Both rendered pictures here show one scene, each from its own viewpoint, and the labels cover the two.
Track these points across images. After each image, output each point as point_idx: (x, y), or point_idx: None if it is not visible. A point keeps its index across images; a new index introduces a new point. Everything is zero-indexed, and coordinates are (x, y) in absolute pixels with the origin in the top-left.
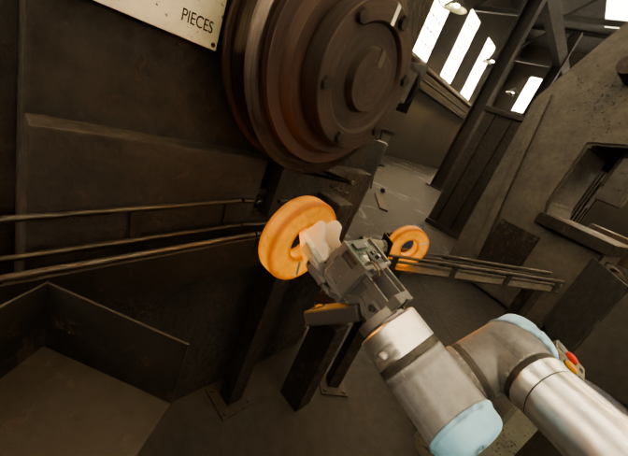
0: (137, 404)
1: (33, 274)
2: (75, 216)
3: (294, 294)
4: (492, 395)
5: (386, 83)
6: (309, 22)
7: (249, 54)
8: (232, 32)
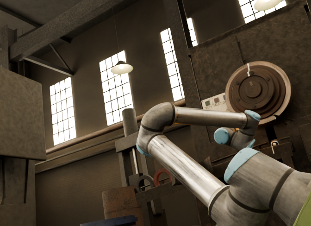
0: None
1: None
2: (219, 159)
3: None
4: (240, 131)
5: (258, 85)
6: (233, 92)
7: (228, 107)
8: None
